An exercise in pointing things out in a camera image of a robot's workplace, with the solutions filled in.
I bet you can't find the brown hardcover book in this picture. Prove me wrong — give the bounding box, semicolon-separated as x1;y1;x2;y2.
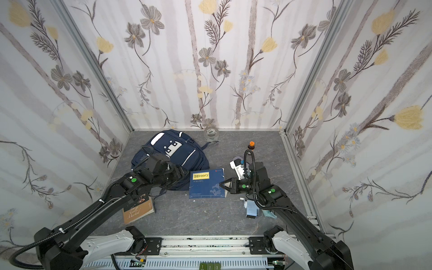
123;193;155;225

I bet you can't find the small light blue box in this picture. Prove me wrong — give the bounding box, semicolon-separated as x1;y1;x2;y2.
241;198;259;219

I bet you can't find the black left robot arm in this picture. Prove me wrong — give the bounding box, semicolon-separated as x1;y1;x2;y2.
34;153;189;270

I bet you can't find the blue notebook with yellow label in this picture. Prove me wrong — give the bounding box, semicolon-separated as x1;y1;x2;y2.
189;168;227;199

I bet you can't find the black corrugated cable conduit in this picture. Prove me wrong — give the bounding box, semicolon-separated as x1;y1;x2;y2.
8;202;102;270

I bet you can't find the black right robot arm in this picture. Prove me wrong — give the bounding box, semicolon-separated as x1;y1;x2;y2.
220;159;354;270

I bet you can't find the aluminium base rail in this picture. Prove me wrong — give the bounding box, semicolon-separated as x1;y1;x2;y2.
80;232;345;270

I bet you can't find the light teal pencil pouch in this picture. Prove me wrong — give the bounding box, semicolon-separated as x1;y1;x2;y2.
262;209;277;219

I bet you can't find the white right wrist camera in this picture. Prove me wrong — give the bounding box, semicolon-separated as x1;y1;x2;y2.
230;160;245;180

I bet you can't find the brown bottle with orange cap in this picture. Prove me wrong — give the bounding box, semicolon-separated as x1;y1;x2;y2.
247;141;255;150

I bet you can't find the navy blue student backpack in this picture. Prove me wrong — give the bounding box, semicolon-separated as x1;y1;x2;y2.
131;129;210;191

